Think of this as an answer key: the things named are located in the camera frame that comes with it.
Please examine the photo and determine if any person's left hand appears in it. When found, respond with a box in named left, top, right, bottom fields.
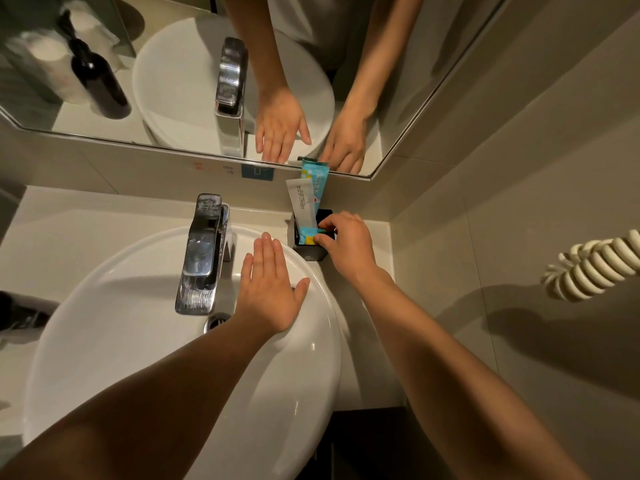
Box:
left=234, top=233, right=311, bottom=334

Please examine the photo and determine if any person's right hand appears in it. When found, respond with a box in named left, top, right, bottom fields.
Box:
left=313, top=211, right=384, bottom=286

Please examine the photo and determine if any person's left forearm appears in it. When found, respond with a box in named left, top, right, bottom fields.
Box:
left=0, top=311, right=281, bottom=480

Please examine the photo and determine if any person's right forearm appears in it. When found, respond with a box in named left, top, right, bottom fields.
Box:
left=349, top=267, right=592, bottom=480

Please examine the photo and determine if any black square holder box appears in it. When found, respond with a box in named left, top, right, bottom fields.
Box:
left=292, top=209, right=335, bottom=262

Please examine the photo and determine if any white sachet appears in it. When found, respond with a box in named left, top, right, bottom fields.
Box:
left=285, top=178, right=319, bottom=231

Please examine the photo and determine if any chrome faucet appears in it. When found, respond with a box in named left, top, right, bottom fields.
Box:
left=174, top=193, right=235, bottom=316

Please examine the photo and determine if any chrome basin drain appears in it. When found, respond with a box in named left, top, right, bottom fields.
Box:
left=204, top=312, right=232, bottom=334

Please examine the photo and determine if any tall light blue packet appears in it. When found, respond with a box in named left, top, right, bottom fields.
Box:
left=299, top=157, right=331, bottom=214

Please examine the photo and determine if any white round wash basin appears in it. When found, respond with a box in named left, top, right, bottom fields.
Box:
left=22, top=225, right=343, bottom=480

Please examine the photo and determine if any black bottle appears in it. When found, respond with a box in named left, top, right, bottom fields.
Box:
left=0, top=291, right=60, bottom=332

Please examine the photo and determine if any wall mirror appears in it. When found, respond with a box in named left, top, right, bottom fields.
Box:
left=0, top=0, right=511, bottom=182

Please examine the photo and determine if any white coiled cord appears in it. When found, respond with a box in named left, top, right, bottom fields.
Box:
left=540, top=229, right=640, bottom=302

